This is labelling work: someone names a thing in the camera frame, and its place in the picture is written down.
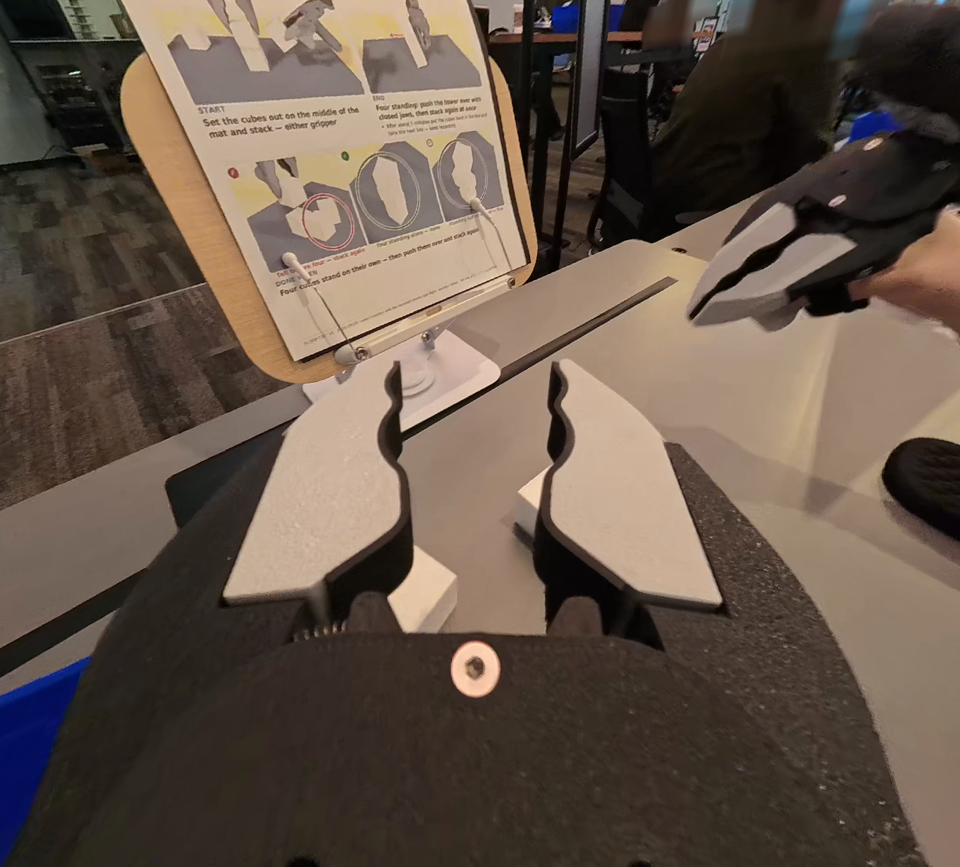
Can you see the black office chair back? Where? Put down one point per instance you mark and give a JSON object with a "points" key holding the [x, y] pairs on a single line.
{"points": [[622, 154]]}

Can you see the blue plastic bin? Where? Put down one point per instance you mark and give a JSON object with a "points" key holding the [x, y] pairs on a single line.
{"points": [[34, 739]]}

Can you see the printed instruction sheet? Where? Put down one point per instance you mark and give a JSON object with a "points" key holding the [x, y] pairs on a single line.
{"points": [[300, 132]]}

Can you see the white hard foam cube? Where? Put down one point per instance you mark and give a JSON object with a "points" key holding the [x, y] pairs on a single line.
{"points": [[427, 593], [529, 503]]}

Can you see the wooden book stand white base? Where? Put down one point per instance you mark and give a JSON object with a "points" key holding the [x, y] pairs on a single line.
{"points": [[172, 169]]}

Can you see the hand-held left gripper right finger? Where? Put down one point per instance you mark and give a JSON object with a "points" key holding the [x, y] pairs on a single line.
{"points": [[630, 507]]}

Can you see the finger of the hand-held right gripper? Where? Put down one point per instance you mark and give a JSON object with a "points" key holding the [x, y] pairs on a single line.
{"points": [[757, 229], [780, 274]]}

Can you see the thin black pole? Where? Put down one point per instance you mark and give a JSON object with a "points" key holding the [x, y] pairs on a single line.
{"points": [[532, 19]]}

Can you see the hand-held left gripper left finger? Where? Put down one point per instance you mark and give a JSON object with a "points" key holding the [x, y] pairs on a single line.
{"points": [[315, 499]]}

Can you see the person's right hand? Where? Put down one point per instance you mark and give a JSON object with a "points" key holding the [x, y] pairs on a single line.
{"points": [[922, 274]]}

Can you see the wooden background desk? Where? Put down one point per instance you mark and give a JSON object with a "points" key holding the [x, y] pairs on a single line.
{"points": [[562, 40]]}

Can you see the tall standing display screen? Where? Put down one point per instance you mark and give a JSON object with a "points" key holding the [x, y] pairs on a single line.
{"points": [[592, 57]]}

